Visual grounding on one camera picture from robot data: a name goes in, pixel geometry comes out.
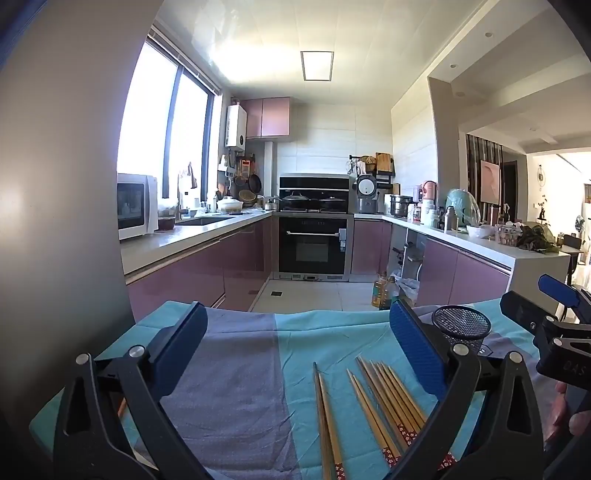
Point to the yellow cooking oil bottle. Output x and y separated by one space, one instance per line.
379 293

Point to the grey refrigerator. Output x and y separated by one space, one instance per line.
60 184

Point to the grey rice cooker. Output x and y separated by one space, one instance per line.
367 189

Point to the black mesh utensil holder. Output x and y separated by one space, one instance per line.
461 323

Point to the black lidded wok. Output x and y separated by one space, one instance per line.
332 203
295 201

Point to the hanging black pan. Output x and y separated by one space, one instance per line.
255 183

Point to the wooden cutting board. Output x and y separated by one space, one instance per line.
383 162

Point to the dark bowl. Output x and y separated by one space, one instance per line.
166 224

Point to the white microwave oven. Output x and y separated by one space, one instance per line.
134 207

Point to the leafy green vegetables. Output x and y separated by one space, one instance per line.
535 239

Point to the steel kettle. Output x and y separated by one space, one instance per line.
272 204

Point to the light floral-end chopstick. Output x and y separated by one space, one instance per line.
330 429

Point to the teal countertop appliance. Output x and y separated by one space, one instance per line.
464 205

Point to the black range hood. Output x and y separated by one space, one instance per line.
314 182

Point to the steel thermos bottle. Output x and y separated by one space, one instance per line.
450 219

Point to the ceiling light panel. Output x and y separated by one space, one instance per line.
316 66

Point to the dark brown chopstick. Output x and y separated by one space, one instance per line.
321 415

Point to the teal and purple tablecloth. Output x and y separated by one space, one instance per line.
240 392

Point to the pink upper cabinet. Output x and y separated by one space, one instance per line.
272 117

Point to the clear snack container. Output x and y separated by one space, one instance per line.
507 234

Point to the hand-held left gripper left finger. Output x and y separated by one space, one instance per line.
184 337

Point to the black built-in oven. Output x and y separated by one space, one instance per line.
314 249

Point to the kitchen faucet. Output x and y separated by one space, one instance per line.
179 198

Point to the white casserole pot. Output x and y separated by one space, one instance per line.
228 205

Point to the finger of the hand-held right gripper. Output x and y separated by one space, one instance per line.
526 311
558 288

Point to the kitchen window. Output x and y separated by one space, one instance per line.
147 115

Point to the framed wall picture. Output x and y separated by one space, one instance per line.
489 181

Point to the bunch of wooden chopsticks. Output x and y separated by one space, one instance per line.
383 406

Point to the white bowl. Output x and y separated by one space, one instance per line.
479 231

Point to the purple base cabinets with sink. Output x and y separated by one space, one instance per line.
207 267

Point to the black wall rack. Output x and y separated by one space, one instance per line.
385 177

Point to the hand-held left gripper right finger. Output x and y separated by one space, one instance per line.
415 350

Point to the steel stock pot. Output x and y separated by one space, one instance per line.
400 205

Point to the person's right hand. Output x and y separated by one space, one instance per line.
579 422

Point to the white wall water heater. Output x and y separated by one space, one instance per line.
235 127

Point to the white plastic bag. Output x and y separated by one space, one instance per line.
410 288

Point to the wall clock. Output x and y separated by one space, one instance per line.
541 174

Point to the pink kettle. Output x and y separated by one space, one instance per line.
430 190

